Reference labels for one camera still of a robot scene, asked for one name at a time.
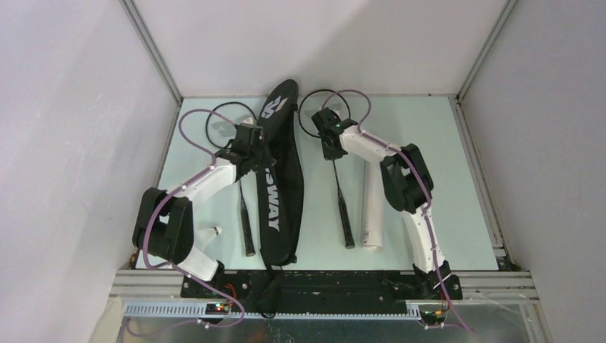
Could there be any black racket bag crossway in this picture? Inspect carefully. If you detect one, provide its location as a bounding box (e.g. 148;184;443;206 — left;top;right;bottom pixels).
254;79;304;319

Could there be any badminton racket black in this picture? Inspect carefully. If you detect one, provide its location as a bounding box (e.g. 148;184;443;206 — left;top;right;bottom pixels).
297;89;355;249
204;101;257;257

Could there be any white shuttlecock tube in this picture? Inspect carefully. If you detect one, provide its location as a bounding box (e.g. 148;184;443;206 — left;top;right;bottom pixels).
362;162;384;252

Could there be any shuttlecock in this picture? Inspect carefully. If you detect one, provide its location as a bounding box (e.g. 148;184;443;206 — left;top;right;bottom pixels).
194;227;222;249

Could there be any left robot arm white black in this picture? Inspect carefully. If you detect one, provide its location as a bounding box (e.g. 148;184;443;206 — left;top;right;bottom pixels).
132;124;274;298

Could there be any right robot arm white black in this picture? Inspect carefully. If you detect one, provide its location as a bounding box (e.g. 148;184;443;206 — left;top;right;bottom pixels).
312;108;456;299

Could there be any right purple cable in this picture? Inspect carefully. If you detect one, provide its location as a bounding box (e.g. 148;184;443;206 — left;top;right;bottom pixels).
321;89;475;333

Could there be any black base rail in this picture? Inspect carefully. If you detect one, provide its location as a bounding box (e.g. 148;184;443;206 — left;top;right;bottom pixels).
179;269;462;317

